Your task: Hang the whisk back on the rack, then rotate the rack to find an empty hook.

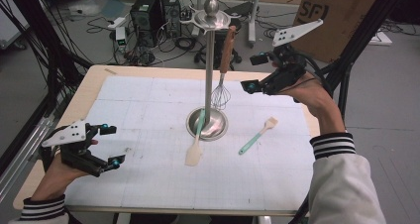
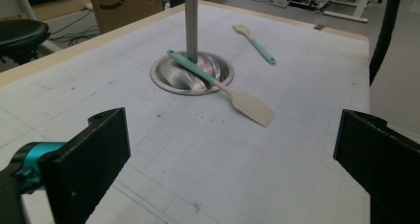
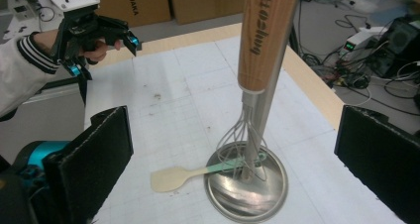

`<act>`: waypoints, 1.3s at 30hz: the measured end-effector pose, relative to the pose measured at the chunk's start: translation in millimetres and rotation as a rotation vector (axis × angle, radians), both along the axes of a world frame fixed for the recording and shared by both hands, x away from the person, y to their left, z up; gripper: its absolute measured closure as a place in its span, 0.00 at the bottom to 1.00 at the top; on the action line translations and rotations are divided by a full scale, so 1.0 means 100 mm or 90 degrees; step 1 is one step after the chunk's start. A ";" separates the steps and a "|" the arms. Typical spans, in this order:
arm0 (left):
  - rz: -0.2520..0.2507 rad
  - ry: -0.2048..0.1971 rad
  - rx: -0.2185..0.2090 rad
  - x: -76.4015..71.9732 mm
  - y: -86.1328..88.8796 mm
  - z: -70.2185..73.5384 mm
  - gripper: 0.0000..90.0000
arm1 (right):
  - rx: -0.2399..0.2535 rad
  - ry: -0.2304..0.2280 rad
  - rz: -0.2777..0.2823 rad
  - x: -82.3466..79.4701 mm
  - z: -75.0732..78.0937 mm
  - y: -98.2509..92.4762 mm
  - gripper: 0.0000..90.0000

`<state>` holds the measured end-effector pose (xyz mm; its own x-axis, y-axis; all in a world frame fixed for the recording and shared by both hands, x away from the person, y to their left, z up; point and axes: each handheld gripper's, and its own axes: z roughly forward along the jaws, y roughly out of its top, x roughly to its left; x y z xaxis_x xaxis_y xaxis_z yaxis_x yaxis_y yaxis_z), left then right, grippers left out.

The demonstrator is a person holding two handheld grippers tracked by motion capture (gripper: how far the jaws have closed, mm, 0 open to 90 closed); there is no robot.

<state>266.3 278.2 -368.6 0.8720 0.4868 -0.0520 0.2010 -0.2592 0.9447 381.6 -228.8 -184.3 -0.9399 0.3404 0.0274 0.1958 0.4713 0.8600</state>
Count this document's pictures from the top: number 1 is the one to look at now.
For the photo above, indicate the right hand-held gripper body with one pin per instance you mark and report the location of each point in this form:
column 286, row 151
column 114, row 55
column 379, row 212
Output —
column 290, row 34

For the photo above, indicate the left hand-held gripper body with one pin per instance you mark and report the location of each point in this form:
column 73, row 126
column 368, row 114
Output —
column 67, row 134

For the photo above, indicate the steel utensil stand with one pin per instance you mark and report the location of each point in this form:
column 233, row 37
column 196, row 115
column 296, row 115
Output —
column 209, row 68

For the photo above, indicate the person's left hand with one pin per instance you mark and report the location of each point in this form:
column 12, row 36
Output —
column 56, row 184

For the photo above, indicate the person's right hand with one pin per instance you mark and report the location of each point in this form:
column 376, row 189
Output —
column 307, row 90

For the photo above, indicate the white stand pole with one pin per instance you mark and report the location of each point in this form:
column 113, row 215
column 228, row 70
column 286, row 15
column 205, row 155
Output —
column 252, row 22

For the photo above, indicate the wooden table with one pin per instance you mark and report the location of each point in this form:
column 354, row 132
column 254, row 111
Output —
column 87, row 91

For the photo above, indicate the white grid mat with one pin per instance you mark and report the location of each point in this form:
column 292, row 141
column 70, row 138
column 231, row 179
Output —
column 148, row 191

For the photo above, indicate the black stool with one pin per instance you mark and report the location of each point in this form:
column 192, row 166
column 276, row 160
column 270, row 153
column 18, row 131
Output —
column 216, row 57

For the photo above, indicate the cardboard box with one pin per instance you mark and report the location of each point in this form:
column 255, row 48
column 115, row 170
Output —
column 343, row 29

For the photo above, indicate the white power strip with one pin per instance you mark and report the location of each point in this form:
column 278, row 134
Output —
column 379, row 39
column 116, row 23

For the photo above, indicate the small white device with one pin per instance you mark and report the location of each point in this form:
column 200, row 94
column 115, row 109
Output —
column 120, row 34

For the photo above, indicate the narrow black computer tower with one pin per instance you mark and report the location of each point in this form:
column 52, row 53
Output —
column 171, row 12

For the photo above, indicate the large black computer tower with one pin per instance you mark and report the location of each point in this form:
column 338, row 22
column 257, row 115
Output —
column 145, row 16

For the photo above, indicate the silver aluminium rail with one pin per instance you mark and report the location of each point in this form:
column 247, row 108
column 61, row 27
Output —
column 330, row 106
column 20, row 164

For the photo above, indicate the black metal frame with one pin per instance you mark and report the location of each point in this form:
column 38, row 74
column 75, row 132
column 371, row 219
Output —
column 29, row 9
column 363, row 29

